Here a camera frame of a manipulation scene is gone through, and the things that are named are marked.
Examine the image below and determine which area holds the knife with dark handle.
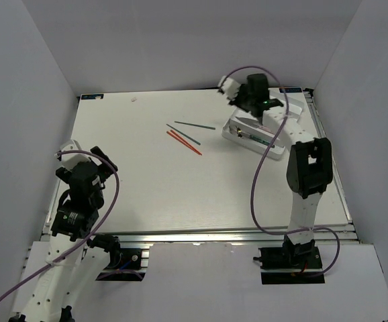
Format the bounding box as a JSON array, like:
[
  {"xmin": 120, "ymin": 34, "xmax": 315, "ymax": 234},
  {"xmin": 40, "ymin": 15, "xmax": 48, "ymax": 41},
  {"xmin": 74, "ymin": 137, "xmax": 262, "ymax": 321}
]
[{"xmin": 236, "ymin": 117, "xmax": 264, "ymax": 129}]

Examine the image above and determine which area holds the knife with pink handle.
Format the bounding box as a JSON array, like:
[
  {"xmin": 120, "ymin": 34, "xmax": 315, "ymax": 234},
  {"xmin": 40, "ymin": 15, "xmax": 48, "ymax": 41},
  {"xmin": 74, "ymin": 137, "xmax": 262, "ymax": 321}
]
[{"xmin": 251, "ymin": 124, "xmax": 272, "ymax": 133}]

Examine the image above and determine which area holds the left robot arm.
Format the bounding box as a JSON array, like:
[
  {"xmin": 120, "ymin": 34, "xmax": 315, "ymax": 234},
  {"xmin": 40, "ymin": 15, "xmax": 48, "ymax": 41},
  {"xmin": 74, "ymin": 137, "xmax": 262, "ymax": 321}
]
[{"xmin": 11, "ymin": 140, "xmax": 121, "ymax": 321}]

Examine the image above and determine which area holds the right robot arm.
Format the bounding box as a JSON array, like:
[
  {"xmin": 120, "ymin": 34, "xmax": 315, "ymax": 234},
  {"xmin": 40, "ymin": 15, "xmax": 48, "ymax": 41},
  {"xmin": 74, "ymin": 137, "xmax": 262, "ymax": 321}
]
[{"xmin": 219, "ymin": 74, "xmax": 333, "ymax": 268}]

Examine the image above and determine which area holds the white divided cutlery tray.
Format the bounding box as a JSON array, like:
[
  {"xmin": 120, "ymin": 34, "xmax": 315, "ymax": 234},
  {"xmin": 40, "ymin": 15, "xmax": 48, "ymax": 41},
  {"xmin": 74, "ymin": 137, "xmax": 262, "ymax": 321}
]
[{"xmin": 220, "ymin": 77, "xmax": 307, "ymax": 160}]

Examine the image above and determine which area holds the blue label sticker right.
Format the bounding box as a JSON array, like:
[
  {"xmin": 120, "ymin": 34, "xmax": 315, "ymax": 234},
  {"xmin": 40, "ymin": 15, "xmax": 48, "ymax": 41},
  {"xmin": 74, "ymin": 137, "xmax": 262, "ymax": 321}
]
[{"xmin": 279, "ymin": 87, "xmax": 303, "ymax": 93}]

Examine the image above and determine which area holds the green chopstick far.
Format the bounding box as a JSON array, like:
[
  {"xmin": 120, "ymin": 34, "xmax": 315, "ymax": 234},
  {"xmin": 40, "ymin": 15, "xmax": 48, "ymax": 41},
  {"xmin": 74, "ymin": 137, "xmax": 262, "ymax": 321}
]
[{"xmin": 174, "ymin": 121, "xmax": 216, "ymax": 130}]

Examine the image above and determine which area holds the green chopstick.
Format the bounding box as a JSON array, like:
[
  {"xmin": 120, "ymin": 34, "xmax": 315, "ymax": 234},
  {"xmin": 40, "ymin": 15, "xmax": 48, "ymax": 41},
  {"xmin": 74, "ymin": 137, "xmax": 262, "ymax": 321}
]
[
  {"xmin": 166, "ymin": 123, "xmax": 201, "ymax": 146},
  {"xmin": 174, "ymin": 121, "xmax": 216, "ymax": 130}
]

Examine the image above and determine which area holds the green chopstick near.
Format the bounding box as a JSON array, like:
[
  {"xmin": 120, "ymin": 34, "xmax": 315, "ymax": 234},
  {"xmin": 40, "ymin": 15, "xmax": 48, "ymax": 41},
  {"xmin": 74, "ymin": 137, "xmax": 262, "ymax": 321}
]
[{"xmin": 166, "ymin": 123, "xmax": 201, "ymax": 146}]

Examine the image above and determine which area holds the orange chopstick right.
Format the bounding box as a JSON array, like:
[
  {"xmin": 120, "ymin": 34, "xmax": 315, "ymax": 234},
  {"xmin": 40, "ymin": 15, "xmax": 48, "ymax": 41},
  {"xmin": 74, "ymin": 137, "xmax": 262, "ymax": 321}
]
[{"xmin": 170, "ymin": 130, "xmax": 188, "ymax": 143}]

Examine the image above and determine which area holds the orange chopstick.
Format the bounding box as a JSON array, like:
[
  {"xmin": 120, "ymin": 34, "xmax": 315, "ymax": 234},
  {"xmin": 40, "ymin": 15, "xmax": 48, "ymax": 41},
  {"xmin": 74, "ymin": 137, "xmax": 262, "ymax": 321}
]
[
  {"xmin": 166, "ymin": 131, "xmax": 203, "ymax": 156},
  {"xmin": 170, "ymin": 130, "xmax": 188, "ymax": 143}
]

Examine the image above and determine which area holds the orange chopstick left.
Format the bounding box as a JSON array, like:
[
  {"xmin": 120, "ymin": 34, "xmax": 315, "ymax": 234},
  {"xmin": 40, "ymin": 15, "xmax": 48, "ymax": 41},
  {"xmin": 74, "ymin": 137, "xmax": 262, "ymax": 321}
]
[{"xmin": 166, "ymin": 131, "xmax": 203, "ymax": 156}]

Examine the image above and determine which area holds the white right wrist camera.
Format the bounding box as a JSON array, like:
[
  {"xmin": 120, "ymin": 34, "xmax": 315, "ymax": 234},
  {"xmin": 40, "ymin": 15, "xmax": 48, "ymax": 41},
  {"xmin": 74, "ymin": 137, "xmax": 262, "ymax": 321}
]
[{"xmin": 217, "ymin": 76, "xmax": 241, "ymax": 101}]

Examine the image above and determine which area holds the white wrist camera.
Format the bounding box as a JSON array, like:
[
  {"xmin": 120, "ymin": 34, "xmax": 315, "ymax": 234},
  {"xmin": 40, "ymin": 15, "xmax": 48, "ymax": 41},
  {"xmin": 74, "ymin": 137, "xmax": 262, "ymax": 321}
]
[
  {"xmin": 217, "ymin": 76, "xmax": 241, "ymax": 101},
  {"xmin": 54, "ymin": 140, "xmax": 91, "ymax": 172}
]

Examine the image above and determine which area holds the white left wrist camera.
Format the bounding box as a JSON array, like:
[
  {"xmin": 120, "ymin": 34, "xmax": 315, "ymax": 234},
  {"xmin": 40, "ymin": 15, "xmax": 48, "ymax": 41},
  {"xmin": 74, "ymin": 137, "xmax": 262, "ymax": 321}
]
[{"xmin": 54, "ymin": 140, "xmax": 91, "ymax": 172}]

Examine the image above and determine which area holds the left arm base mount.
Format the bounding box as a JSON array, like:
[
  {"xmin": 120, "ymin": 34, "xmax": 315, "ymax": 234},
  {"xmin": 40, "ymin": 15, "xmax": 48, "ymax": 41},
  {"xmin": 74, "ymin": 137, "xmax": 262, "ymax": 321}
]
[{"xmin": 87, "ymin": 234, "xmax": 145, "ymax": 282}]

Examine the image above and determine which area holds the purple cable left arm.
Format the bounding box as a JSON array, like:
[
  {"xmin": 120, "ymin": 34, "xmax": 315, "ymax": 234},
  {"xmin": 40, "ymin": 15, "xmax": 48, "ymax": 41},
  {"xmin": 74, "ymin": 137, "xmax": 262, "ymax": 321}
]
[{"xmin": 0, "ymin": 151, "xmax": 121, "ymax": 322}]

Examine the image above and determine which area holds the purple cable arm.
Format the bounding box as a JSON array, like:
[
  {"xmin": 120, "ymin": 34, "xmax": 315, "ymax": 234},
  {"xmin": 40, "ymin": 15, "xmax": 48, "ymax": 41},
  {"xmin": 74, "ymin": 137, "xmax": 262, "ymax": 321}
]
[
  {"xmin": 217, "ymin": 66, "xmax": 341, "ymax": 278},
  {"xmin": 0, "ymin": 151, "xmax": 121, "ymax": 322}
]

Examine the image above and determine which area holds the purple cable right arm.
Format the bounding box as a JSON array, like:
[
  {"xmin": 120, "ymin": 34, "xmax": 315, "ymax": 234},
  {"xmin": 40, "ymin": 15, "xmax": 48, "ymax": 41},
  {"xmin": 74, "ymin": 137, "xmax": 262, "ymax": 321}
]
[{"xmin": 217, "ymin": 66, "xmax": 341, "ymax": 278}]

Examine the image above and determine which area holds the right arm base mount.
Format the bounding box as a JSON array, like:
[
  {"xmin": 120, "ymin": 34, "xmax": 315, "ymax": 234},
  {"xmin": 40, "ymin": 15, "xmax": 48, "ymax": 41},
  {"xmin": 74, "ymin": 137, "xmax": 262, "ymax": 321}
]
[{"xmin": 253, "ymin": 246, "xmax": 325, "ymax": 285}]

